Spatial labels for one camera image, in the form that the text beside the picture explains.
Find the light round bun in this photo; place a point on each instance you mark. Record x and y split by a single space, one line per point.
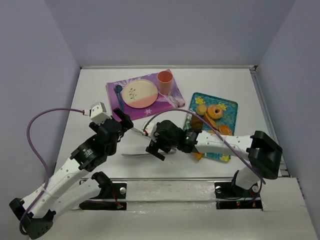
225 130

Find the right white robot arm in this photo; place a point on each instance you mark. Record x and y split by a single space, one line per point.
260 154

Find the metal tongs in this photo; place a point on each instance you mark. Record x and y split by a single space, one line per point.
140 132

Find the glazed donut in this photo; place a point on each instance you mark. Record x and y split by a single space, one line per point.
215 112

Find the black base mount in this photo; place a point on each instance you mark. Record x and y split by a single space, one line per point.
105 197
229 196

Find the small round bun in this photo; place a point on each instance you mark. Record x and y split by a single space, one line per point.
201 109

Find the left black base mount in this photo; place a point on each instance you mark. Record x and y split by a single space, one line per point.
105 197

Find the blue plastic spoon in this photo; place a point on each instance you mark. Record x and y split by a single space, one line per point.
118 91

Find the orange croissant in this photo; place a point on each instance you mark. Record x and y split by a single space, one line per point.
197 156

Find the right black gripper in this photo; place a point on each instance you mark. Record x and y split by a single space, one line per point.
155 148

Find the dark brown bread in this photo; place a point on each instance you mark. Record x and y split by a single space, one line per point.
196 123

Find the purple floral placemat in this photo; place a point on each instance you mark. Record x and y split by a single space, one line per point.
161 104

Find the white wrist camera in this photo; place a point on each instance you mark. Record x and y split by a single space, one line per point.
149 129
98 113

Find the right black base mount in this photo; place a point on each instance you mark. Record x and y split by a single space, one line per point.
229 196

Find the sliced bread piece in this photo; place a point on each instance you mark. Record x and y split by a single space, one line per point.
210 121

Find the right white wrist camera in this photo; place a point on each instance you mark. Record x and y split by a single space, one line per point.
149 129

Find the teal floral tray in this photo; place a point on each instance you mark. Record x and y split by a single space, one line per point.
230 111

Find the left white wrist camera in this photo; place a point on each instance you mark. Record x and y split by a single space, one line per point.
98 113

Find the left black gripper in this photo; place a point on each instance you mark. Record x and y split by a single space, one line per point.
123 118

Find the cream and pink plate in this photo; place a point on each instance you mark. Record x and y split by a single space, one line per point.
139 94

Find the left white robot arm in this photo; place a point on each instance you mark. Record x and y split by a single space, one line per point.
38 211

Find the pink plastic cup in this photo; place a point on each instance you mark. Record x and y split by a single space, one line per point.
165 79

